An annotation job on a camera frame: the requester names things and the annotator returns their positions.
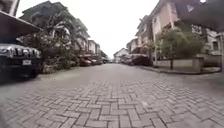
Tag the white gabled building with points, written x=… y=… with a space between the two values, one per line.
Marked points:
x=120 y=54

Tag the row of houses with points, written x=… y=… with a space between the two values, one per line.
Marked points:
x=93 y=48

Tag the dark red parked car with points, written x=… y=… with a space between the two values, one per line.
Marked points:
x=138 y=60

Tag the row of parked cars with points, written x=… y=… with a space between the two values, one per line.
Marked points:
x=86 y=61

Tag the grey brick paved road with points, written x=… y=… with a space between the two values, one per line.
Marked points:
x=110 y=96

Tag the leafy green trees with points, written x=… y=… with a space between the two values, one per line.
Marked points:
x=58 y=43

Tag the raised grey pavement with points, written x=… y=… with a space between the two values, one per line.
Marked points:
x=180 y=70

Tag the cream multi-storey building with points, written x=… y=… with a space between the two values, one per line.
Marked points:
x=163 y=18

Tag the small green tree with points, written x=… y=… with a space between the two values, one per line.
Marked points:
x=180 y=43

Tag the dark multi-storey building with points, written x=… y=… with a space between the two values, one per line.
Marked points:
x=36 y=11

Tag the dark carport roof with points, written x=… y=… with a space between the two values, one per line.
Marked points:
x=15 y=26

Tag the building with dark roof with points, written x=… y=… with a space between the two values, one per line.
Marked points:
x=210 y=20

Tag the low grey wall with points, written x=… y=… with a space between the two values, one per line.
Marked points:
x=181 y=64

